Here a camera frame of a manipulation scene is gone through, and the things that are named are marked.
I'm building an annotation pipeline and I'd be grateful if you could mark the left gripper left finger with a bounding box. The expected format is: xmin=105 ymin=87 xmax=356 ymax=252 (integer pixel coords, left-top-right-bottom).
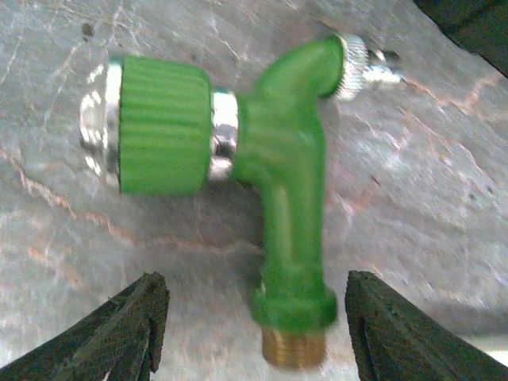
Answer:
xmin=1 ymin=272 xmax=170 ymax=380

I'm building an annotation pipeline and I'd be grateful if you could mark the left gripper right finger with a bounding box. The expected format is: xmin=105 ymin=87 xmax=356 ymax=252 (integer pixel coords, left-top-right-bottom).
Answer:
xmin=344 ymin=271 xmax=507 ymax=380

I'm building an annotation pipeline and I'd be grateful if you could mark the green hose nozzle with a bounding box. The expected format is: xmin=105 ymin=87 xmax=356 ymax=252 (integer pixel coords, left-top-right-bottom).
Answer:
xmin=78 ymin=33 xmax=402 ymax=370

